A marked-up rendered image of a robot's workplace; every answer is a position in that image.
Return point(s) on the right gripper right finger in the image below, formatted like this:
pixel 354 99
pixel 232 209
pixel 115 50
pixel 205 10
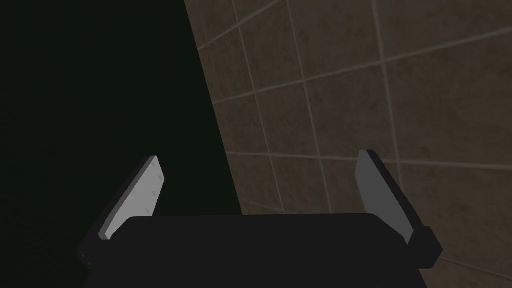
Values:
pixel 386 196

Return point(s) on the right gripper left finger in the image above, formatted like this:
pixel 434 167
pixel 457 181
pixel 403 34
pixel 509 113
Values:
pixel 136 199

